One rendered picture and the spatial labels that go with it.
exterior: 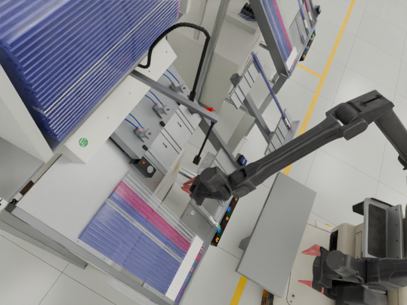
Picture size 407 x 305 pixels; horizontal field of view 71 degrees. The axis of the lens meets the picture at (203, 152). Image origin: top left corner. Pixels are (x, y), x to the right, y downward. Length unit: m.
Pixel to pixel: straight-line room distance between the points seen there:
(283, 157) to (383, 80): 2.95
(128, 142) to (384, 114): 0.74
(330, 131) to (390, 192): 2.10
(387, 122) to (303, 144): 0.25
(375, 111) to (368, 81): 2.70
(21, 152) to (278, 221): 1.23
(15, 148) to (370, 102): 0.88
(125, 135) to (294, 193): 1.06
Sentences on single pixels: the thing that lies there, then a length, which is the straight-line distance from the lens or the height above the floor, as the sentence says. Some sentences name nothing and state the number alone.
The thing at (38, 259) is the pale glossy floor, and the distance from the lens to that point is 2.06.
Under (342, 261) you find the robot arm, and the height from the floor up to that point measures 1.21.
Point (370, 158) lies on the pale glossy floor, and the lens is 2.98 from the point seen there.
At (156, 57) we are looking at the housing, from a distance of 0.99.
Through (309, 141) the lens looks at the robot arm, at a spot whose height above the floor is 1.32.
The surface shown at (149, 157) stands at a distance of 1.02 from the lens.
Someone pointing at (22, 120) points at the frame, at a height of 1.54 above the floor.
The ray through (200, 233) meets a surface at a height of 0.76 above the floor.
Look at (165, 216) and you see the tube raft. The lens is 1.08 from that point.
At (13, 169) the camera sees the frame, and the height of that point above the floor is 1.39.
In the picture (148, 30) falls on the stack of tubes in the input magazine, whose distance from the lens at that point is 0.78.
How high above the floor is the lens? 1.96
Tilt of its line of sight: 61 degrees down
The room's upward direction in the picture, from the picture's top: 25 degrees clockwise
